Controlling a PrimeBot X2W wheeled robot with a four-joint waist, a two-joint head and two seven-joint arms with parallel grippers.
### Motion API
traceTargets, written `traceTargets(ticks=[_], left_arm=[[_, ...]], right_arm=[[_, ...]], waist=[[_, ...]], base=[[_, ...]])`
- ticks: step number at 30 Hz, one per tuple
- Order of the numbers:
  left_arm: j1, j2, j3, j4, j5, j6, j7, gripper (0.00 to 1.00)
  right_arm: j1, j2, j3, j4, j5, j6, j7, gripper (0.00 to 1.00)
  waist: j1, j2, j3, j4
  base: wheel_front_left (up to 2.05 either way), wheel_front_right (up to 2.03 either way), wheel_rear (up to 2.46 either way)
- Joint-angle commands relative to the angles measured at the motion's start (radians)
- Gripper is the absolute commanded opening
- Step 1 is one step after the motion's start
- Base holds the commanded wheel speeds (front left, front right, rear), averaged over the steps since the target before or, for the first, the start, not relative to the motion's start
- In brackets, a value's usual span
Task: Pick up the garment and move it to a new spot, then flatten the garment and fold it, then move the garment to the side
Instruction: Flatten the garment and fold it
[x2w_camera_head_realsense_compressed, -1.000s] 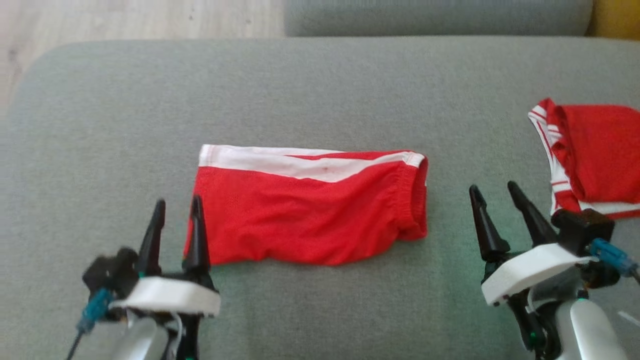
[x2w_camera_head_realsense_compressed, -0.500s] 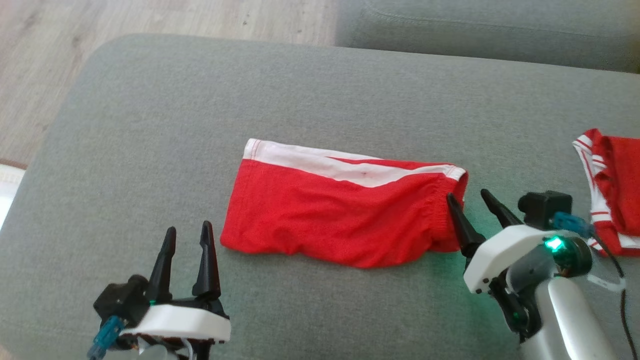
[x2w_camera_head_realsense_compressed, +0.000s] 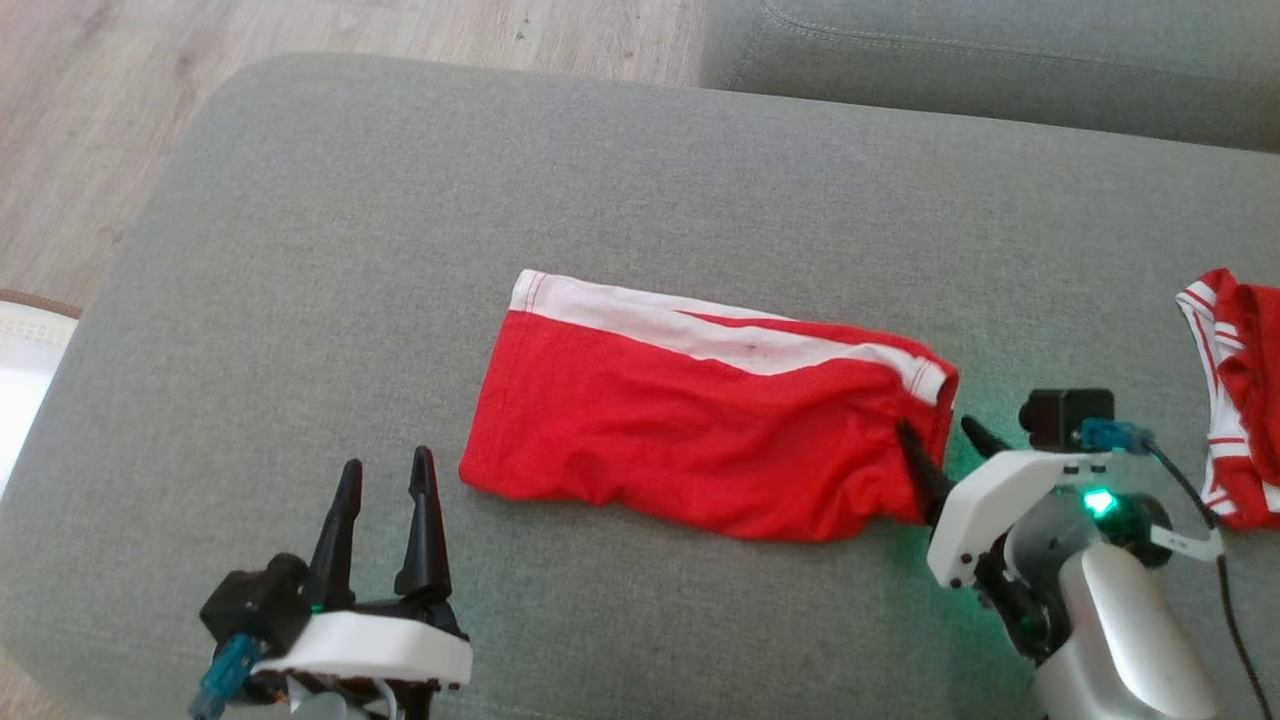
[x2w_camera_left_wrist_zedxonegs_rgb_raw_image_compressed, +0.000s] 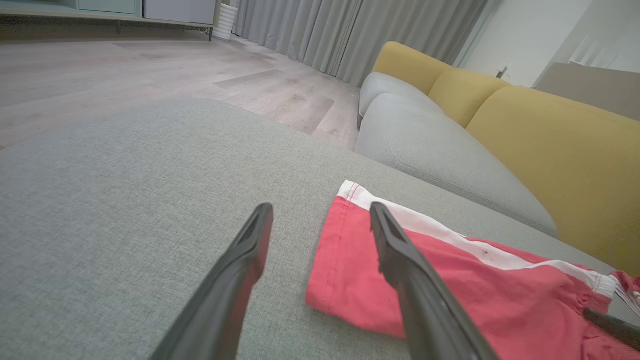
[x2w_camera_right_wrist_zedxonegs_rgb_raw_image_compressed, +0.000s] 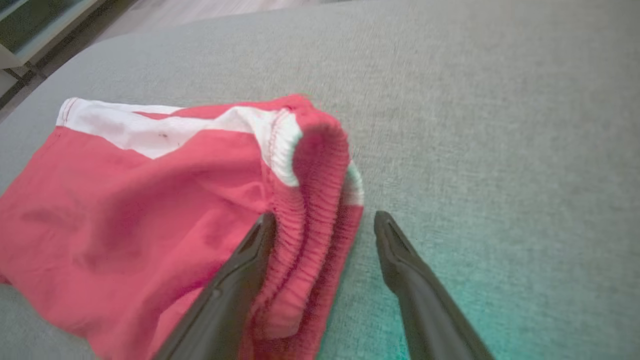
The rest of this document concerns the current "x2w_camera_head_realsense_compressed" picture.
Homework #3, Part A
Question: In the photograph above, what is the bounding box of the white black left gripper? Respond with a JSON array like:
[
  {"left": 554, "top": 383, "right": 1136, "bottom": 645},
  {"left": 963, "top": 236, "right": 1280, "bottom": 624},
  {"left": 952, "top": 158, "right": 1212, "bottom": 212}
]
[{"left": 250, "top": 445, "right": 474, "bottom": 693}]

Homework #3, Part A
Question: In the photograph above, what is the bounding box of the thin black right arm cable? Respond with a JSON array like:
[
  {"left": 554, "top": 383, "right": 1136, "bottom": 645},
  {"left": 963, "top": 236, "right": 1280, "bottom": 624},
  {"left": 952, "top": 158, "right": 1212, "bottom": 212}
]
[{"left": 1145, "top": 440, "right": 1276, "bottom": 720}]

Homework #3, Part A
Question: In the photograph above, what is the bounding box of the red shorts white waistband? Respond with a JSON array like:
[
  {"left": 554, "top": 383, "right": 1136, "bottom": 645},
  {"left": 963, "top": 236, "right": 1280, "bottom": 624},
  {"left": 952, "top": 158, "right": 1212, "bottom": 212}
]
[{"left": 458, "top": 268, "right": 961, "bottom": 544}]

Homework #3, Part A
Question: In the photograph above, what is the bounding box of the blue left camera connector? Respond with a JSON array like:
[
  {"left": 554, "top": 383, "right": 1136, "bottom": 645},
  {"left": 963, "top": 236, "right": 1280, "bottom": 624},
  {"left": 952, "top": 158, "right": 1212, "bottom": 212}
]
[{"left": 188, "top": 632, "right": 263, "bottom": 720}]

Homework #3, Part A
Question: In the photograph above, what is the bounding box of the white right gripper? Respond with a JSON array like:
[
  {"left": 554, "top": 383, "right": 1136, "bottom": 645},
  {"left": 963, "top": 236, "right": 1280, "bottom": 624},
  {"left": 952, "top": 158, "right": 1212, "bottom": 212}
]
[{"left": 893, "top": 415, "right": 1116, "bottom": 591}]

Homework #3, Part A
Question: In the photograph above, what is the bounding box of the large grey sofa chaise cushion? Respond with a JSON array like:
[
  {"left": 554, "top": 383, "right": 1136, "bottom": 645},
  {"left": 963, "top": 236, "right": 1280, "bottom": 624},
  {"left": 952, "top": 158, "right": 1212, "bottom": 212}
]
[{"left": 0, "top": 52, "right": 1280, "bottom": 720}]

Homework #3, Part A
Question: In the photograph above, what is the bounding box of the blue camera connector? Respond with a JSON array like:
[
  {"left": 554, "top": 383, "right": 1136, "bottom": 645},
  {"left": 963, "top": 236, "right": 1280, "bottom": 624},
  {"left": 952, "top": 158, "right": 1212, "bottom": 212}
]
[
  {"left": 188, "top": 632, "right": 263, "bottom": 720},
  {"left": 1080, "top": 418, "right": 1156, "bottom": 456}
]

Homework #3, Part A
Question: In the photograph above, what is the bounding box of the red lettered basketball jersey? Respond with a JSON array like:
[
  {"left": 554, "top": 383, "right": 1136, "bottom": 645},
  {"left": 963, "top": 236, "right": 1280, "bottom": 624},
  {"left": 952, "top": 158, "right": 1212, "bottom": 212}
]
[{"left": 1175, "top": 267, "right": 1280, "bottom": 531}]

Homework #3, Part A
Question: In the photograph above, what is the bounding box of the blue right camera connector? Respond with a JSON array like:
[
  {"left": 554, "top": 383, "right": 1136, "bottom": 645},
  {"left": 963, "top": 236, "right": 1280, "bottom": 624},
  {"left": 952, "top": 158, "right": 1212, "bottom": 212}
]
[{"left": 1080, "top": 418, "right": 1156, "bottom": 456}]

